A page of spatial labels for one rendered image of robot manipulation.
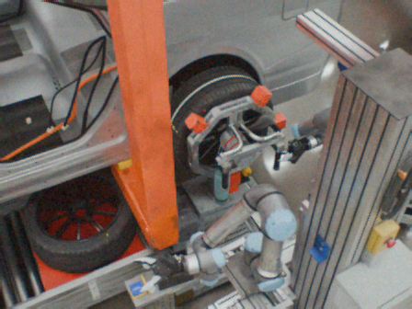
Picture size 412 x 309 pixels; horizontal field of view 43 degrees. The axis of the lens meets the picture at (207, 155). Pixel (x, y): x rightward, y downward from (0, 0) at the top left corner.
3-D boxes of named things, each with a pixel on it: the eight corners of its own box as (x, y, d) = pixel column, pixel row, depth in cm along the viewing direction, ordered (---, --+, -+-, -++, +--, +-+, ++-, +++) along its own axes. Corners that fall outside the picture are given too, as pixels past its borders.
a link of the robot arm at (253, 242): (263, 242, 247) (266, 225, 237) (273, 266, 238) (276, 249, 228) (239, 248, 244) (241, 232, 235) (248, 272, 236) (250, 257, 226)
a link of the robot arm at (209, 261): (225, 269, 208) (226, 258, 202) (200, 277, 206) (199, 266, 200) (220, 254, 213) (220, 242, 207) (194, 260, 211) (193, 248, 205)
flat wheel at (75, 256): (97, 173, 362) (91, 150, 345) (158, 229, 330) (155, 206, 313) (12, 227, 331) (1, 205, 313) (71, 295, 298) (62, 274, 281)
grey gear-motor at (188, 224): (175, 204, 367) (172, 172, 342) (201, 249, 342) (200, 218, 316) (151, 213, 361) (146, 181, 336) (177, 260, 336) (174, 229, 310)
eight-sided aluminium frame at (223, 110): (264, 152, 333) (272, 86, 293) (269, 159, 329) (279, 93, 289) (188, 182, 316) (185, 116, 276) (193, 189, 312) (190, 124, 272)
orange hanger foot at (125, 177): (135, 162, 335) (129, 123, 310) (168, 221, 303) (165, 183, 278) (110, 171, 330) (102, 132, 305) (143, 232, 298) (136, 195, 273)
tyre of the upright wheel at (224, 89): (242, 141, 357) (266, 58, 314) (259, 163, 343) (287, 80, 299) (154, 159, 327) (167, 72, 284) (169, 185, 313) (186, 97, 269)
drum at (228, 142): (238, 140, 312) (239, 123, 302) (257, 164, 299) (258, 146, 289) (217, 148, 308) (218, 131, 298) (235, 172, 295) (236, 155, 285)
